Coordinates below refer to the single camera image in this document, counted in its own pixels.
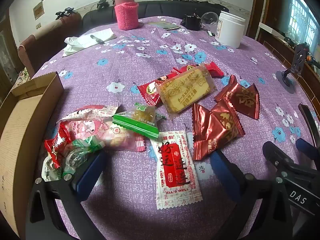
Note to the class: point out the white and green snack packet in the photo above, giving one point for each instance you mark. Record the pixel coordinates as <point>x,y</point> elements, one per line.
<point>50,172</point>

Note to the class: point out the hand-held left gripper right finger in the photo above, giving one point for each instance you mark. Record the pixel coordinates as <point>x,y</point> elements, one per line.
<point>222,177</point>

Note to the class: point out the white plastic jar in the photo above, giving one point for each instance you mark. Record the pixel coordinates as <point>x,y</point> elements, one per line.
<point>231,28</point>

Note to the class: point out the floral cushion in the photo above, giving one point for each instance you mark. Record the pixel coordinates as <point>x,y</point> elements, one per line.
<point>23,77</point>

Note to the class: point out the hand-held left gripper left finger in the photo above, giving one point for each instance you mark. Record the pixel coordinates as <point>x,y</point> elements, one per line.
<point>87,177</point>

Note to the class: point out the small red snack packet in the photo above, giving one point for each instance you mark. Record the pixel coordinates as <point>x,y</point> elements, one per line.
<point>56,146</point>

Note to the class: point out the white paper napkin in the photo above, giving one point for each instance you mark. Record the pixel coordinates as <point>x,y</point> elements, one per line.
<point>82,41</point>

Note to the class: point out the purple floral tablecloth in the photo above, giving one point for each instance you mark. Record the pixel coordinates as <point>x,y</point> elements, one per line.
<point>155,52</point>

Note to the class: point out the dark chair back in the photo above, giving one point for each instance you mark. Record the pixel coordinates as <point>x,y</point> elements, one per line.
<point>310,120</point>

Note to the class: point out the small wall plaque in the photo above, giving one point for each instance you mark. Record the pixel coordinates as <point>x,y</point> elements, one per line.
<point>38,10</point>

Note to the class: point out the white and red snack packet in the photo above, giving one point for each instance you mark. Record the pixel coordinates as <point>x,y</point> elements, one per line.
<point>175,172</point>

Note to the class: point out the wooden sideboard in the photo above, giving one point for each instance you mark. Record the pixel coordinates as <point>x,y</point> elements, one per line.
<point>280,45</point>

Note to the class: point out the dark red foil packet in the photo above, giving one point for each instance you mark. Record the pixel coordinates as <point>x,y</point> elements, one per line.
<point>215,130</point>
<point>241,98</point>

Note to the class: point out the black sofa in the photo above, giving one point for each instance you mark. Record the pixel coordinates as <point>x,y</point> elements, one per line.
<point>155,8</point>

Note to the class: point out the yellow biscuit packet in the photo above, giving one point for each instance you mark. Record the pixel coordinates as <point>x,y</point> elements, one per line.
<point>186,90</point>

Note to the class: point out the black clamp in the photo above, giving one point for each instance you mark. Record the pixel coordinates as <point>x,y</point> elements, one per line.
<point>65,11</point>
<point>102,4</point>

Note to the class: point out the cardboard box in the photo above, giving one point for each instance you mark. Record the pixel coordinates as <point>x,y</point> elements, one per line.
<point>22,135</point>

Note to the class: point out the red cartoon snack packet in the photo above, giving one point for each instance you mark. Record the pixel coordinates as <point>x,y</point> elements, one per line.
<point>148,91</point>

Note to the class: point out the black pouch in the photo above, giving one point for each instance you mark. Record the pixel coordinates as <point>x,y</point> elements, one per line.
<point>192,21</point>

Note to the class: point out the black pen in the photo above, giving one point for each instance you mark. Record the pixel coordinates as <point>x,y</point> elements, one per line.
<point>97,39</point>

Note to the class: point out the pink thermos with knitted sleeve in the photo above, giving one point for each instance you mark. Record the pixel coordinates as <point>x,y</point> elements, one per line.
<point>125,11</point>

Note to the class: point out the window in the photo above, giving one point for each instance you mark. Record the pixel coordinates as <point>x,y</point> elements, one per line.
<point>302,12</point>

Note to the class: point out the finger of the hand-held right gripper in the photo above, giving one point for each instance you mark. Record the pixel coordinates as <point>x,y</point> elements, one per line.
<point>303,145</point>
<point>275,152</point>

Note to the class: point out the black phone stand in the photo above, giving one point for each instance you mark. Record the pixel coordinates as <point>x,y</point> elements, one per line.
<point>298,60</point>

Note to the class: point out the brown armchair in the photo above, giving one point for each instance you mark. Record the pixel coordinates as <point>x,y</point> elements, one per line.
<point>47,42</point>

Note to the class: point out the green booklet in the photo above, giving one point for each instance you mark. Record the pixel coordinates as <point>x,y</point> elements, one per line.
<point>165,25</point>

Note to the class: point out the pink cartoon snack packet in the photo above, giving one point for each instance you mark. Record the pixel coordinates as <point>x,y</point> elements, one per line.
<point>100,127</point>

